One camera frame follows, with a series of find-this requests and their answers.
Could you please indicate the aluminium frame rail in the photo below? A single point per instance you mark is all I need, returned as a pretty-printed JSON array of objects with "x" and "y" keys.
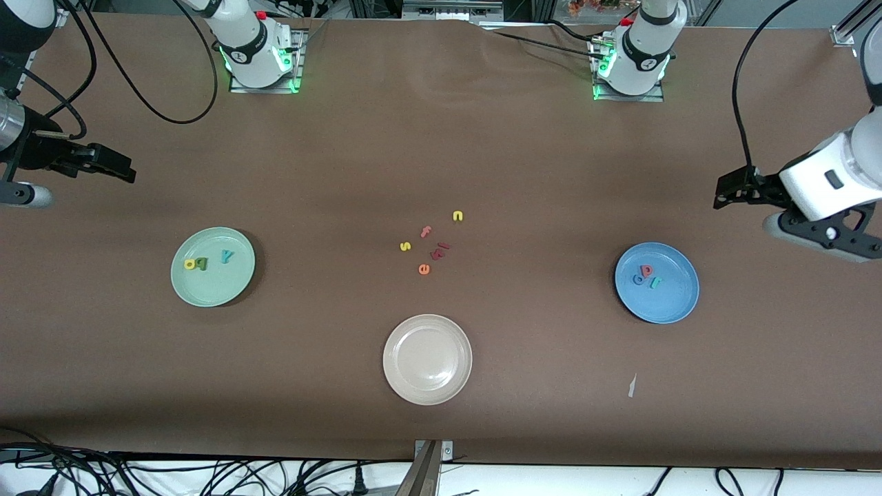
[{"x": 865, "y": 8}]

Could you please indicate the dark equipment rack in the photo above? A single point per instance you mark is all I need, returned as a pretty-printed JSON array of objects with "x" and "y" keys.
[{"x": 448, "y": 8}]

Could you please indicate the orange dried flowers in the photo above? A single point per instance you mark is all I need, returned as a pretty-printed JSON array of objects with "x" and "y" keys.
[{"x": 586, "y": 7}]

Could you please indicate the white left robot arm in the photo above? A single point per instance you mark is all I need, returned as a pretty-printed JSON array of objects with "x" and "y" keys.
[{"x": 644, "y": 48}]

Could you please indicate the green plastic plate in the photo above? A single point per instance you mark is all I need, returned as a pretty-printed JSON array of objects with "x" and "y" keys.
[{"x": 213, "y": 289}]

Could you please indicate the aluminium corner bracket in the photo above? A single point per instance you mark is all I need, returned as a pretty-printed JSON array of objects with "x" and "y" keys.
[
  {"x": 54, "y": 17},
  {"x": 842, "y": 34}
]

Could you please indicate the grey metal table bracket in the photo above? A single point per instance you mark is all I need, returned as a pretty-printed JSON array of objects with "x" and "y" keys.
[{"x": 427, "y": 475}]

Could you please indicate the small white tape scrap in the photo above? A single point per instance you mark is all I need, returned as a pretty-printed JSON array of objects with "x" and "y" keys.
[{"x": 632, "y": 388}]

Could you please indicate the brown table cover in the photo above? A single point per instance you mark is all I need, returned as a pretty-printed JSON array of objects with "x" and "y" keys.
[{"x": 441, "y": 138}]

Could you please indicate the black power plug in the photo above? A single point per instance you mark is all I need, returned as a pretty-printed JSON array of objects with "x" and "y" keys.
[{"x": 359, "y": 480}]

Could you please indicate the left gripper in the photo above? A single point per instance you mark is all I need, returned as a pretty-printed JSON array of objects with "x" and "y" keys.
[{"x": 760, "y": 187}]

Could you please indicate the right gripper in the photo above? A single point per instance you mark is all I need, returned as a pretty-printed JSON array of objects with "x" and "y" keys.
[{"x": 43, "y": 151}]

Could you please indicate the beige plastic plate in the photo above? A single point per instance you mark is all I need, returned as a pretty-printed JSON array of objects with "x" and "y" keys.
[{"x": 427, "y": 358}]

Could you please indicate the blue plastic plate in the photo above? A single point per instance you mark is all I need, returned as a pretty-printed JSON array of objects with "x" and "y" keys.
[{"x": 668, "y": 303}]

